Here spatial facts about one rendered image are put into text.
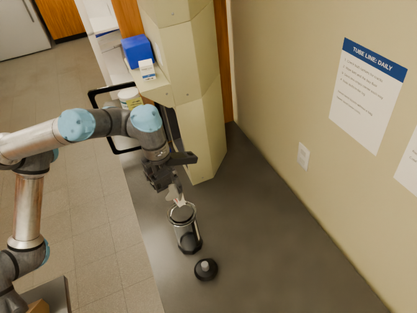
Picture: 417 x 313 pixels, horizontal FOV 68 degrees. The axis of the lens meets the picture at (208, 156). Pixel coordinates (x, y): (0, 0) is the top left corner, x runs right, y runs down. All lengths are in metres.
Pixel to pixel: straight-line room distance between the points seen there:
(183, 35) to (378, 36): 0.59
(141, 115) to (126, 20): 0.70
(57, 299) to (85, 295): 1.09
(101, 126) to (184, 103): 0.50
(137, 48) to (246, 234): 0.87
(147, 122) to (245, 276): 0.72
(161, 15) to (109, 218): 2.03
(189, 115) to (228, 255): 0.58
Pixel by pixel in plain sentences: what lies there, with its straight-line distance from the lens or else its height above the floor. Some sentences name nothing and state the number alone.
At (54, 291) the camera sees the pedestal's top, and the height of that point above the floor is 0.94.
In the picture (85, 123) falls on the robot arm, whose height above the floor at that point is 1.68.
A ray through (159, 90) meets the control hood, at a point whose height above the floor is 1.50.
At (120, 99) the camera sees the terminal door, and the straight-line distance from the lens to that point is 1.54.
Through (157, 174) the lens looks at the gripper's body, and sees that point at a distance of 0.95.
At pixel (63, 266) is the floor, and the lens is 2.71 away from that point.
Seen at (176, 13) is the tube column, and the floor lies 1.74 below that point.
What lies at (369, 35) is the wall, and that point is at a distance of 0.92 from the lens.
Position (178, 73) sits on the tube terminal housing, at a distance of 1.16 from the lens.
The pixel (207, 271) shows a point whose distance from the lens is 1.24.
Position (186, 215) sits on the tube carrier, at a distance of 1.25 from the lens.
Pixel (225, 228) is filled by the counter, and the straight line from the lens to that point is 1.37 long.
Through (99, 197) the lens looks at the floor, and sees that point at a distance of 2.99.
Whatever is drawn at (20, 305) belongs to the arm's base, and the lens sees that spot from 1.30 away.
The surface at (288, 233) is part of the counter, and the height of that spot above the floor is 0.94.
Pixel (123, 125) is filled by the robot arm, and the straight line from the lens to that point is 0.87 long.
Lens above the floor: 2.09
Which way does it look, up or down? 44 degrees down
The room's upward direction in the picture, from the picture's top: 9 degrees counter-clockwise
